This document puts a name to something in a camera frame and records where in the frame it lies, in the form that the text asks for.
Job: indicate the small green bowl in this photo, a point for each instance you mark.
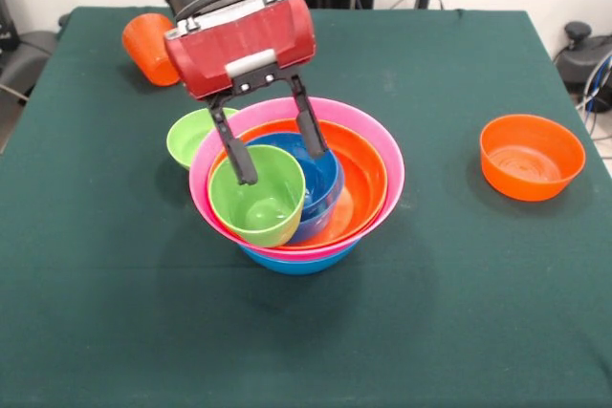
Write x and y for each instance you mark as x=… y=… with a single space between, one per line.
x=184 y=140

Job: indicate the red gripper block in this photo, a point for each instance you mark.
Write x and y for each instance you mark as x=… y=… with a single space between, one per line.
x=239 y=45

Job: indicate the large orange bowl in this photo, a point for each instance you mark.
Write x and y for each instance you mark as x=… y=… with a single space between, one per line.
x=363 y=174

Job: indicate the large blue bowl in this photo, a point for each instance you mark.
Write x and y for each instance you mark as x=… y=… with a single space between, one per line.
x=296 y=267

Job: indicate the small orange bowl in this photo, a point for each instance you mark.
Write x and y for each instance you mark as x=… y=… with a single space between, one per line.
x=526 y=183

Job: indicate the dark green tablecloth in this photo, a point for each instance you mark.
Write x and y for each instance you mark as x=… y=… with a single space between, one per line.
x=119 y=284

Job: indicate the black equipment box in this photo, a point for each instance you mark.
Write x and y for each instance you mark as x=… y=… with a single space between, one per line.
x=7 y=26

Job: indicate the small dark blue bowl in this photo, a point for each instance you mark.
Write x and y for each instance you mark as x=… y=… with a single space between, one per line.
x=320 y=178

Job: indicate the green cup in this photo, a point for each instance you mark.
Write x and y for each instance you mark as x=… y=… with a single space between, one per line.
x=258 y=217

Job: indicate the small light blue bowl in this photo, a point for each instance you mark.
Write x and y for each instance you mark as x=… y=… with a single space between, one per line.
x=311 y=229

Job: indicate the large pink bowl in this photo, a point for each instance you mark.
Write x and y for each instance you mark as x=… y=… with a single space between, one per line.
x=373 y=126

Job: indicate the orange cup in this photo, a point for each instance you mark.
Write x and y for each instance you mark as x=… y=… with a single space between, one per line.
x=143 y=45

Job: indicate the grey wheeled base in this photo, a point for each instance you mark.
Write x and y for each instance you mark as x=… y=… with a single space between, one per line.
x=28 y=54
x=583 y=59

